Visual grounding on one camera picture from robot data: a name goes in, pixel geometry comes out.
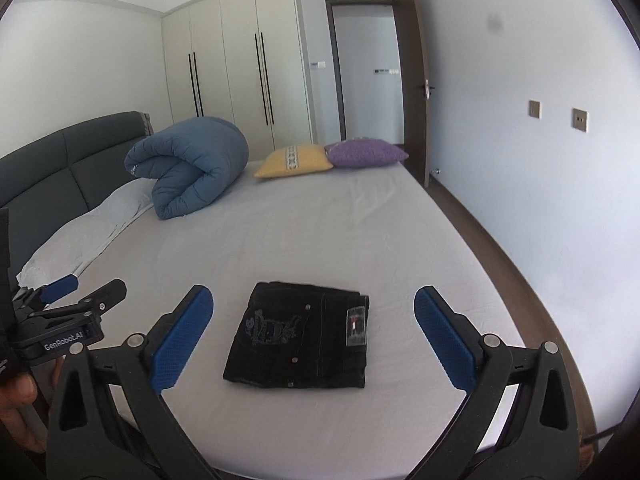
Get black denim pants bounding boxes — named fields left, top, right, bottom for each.
left=222, top=282, right=370, bottom=389

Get person left hand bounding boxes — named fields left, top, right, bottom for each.
left=0, top=373, right=47, bottom=454

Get white pillow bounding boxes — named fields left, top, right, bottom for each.
left=16, top=179, right=155, bottom=289

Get dark grey headboard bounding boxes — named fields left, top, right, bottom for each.
left=1, top=112, right=153, bottom=282

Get blue rolled duvet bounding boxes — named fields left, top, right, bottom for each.
left=125, top=116, right=248, bottom=220

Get yellow pillow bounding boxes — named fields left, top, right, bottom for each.
left=254, top=144, right=333, bottom=179

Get cream wardrobe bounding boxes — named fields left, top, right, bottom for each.
left=162, top=0, right=314, bottom=160

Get purple pillow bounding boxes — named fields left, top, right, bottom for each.
left=324, top=138, right=409, bottom=168

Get brown wooden door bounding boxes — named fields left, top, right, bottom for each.
left=392, top=0, right=432, bottom=186

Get beige wall switch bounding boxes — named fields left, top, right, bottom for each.
left=528, top=100, right=541, bottom=119

